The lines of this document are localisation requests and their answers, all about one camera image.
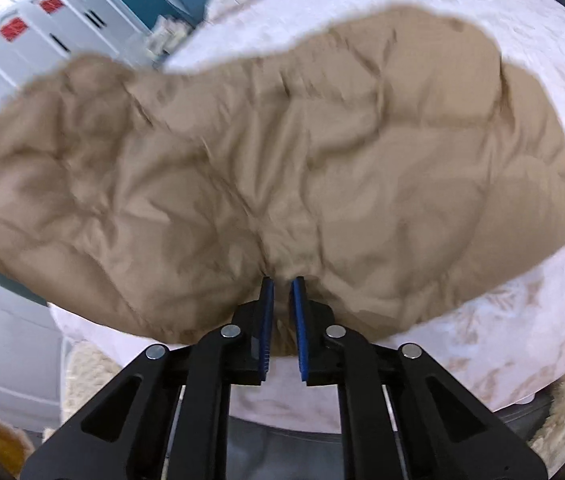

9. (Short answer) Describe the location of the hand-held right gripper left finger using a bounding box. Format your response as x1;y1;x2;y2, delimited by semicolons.
21;276;275;480

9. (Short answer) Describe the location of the white wardrobe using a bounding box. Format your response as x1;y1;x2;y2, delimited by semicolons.
0;0;156;433

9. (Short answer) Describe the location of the tan coat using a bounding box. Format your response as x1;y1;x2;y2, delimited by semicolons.
0;4;565;356

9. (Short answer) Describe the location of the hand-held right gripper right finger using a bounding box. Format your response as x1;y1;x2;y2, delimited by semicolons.
290;276;548;480

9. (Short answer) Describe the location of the bed with floral bedspread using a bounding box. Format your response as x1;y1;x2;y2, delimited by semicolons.
47;0;565;480

